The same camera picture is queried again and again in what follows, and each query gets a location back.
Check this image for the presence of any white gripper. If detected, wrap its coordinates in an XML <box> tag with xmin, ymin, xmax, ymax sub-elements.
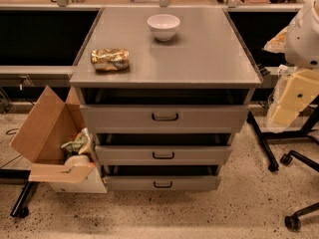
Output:
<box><xmin>269</xmin><ymin>69</ymin><xmax>319</xmax><ymax>127</ymax></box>

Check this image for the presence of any grey bottom drawer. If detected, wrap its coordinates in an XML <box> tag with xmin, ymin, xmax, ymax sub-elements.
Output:
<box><xmin>105</xmin><ymin>175</ymin><xmax>221</xmax><ymax>191</ymax></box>

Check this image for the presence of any grey drawer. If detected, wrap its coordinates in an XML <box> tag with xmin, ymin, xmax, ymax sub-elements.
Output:
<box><xmin>105</xmin><ymin>175</ymin><xmax>221</xmax><ymax>191</ymax></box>
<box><xmin>80</xmin><ymin>105</ymin><xmax>248</xmax><ymax>133</ymax></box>
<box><xmin>96</xmin><ymin>145</ymin><xmax>231</xmax><ymax>165</ymax></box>

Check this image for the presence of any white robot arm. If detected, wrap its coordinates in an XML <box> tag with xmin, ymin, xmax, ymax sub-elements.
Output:
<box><xmin>264</xmin><ymin>0</ymin><xmax>319</xmax><ymax>131</ymax></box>

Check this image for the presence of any grey drawer cabinet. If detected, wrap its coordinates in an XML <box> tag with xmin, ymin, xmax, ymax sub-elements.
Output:
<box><xmin>70</xmin><ymin>6</ymin><xmax>261</xmax><ymax>181</ymax></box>

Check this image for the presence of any grey top drawer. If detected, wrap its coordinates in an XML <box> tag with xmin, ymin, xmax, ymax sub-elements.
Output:
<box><xmin>80</xmin><ymin>105</ymin><xmax>248</xmax><ymax>133</ymax></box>

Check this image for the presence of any grey middle drawer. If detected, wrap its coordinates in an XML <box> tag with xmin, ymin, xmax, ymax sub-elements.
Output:
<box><xmin>96</xmin><ymin>145</ymin><xmax>231</xmax><ymax>165</ymax></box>

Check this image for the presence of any open cardboard box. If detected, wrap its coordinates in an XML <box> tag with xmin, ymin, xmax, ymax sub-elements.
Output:
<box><xmin>11</xmin><ymin>87</ymin><xmax>107</xmax><ymax>193</ymax></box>

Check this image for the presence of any black office chair base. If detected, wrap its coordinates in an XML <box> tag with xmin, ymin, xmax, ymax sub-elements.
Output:
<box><xmin>279</xmin><ymin>149</ymin><xmax>319</xmax><ymax>232</ymax></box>

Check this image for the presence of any white ceramic bowl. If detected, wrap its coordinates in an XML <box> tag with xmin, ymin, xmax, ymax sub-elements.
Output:
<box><xmin>148</xmin><ymin>14</ymin><xmax>180</xmax><ymax>41</ymax></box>

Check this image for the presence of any gold foil snack bag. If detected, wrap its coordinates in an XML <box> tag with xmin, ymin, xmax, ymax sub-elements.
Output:
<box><xmin>91</xmin><ymin>48</ymin><xmax>130</xmax><ymax>72</ymax></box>

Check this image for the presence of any green snack packet in box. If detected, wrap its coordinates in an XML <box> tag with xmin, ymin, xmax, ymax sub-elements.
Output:
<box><xmin>61</xmin><ymin>127</ymin><xmax>91</xmax><ymax>154</ymax></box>

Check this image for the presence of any white round object in box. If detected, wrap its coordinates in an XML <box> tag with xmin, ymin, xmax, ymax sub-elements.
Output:
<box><xmin>65</xmin><ymin>154</ymin><xmax>90</xmax><ymax>167</ymax></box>

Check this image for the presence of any black table leg left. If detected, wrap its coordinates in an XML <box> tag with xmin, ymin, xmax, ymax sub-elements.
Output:
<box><xmin>0</xmin><ymin>169</ymin><xmax>38</xmax><ymax>218</ymax></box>

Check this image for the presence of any black table leg frame right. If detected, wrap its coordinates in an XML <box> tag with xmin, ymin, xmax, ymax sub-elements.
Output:
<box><xmin>247</xmin><ymin>107</ymin><xmax>319</xmax><ymax>172</ymax></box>

